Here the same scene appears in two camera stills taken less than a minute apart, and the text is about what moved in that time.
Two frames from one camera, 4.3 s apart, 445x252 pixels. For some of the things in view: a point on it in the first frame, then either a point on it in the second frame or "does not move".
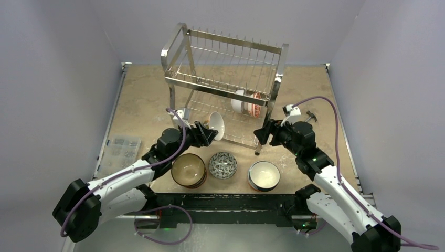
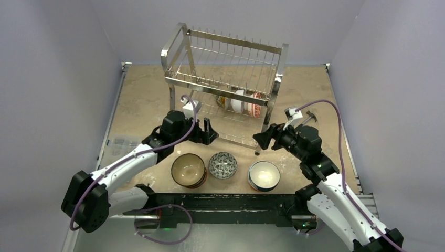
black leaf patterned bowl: (222, 165) does not move
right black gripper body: (271, 131) does not move
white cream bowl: (216, 122) to (224, 102)
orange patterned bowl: (256, 107) does not move
